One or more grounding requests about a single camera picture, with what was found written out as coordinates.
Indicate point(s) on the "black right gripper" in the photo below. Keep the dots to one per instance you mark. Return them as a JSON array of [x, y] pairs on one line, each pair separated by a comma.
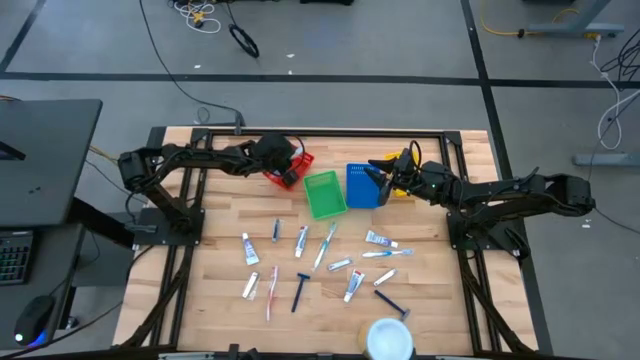
[[411, 174]]

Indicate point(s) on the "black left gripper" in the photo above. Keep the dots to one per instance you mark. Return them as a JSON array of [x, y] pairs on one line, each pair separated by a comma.
[[274, 152]]

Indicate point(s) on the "white and purple toothpaste tube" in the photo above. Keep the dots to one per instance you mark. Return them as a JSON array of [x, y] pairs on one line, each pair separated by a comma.
[[250, 248], [381, 239]]

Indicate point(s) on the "blue toothbrush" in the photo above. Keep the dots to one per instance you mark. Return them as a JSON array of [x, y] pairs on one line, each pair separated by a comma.
[[385, 254]]

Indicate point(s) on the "dark blue item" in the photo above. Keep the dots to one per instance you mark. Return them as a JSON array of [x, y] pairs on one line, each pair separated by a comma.
[[276, 230]]

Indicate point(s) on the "green toothbrush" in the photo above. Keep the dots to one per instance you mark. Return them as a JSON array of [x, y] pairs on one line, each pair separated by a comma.
[[325, 246]]

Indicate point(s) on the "small white clear-wrapped packet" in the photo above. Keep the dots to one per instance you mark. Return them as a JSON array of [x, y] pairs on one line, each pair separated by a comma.
[[250, 285], [340, 264], [385, 277]]

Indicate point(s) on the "dark blue disposable razor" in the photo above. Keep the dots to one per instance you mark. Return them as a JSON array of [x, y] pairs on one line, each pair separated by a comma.
[[390, 302], [300, 292]]

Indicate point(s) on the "red toothbrush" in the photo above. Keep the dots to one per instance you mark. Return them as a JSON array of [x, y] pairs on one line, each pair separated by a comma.
[[271, 292]]

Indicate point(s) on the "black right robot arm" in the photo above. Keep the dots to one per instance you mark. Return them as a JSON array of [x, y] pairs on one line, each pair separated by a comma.
[[500, 192]]

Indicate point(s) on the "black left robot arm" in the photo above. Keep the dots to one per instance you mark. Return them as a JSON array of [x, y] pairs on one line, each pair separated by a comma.
[[210, 160]]

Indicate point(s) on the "yellow plastic basket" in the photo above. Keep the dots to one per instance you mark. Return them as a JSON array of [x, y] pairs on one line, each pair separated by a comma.
[[391, 156]]

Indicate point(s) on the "blue plastic basket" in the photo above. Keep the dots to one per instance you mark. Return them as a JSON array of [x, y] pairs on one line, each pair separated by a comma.
[[360, 187]]

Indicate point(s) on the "red plastic basket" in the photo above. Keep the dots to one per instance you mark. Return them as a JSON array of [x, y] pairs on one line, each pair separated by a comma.
[[302, 165]]

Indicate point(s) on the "green plastic basket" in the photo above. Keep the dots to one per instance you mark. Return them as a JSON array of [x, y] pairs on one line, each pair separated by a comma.
[[325, 195]]

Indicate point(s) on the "yellow wipes canister white lid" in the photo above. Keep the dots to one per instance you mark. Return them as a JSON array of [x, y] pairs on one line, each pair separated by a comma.
[[387, 340]]

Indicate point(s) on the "grey desk foot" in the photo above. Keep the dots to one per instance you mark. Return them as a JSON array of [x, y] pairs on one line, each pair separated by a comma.
[[605, 160]]

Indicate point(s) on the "black desk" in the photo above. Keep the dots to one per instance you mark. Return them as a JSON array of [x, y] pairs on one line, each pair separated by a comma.
[[45, 160]]

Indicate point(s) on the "grey desk leg base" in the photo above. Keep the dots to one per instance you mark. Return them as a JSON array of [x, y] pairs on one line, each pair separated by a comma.
[[575, 29]]

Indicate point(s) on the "dark grey lower desk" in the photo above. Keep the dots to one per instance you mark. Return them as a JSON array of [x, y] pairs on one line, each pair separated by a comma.
[[55, 270]]

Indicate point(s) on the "backlit black keyboard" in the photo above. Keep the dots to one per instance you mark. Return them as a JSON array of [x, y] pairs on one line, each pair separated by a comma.
[[15, 257]]

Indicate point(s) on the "black computer mouse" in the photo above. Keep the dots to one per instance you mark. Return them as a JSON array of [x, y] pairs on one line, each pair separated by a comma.
[[34, 320]]

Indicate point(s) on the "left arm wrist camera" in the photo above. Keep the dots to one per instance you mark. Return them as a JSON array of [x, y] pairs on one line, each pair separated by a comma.
[[291, 180]]

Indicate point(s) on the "black aluminium table frame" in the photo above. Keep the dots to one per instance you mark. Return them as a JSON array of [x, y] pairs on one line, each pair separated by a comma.
[[325, 134]]

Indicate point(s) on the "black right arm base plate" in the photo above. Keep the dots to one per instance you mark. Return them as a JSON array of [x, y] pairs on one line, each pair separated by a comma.
[[460, 240]]

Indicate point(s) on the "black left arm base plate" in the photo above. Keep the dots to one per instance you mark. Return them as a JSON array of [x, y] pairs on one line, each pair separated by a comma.
[[150, 235]]

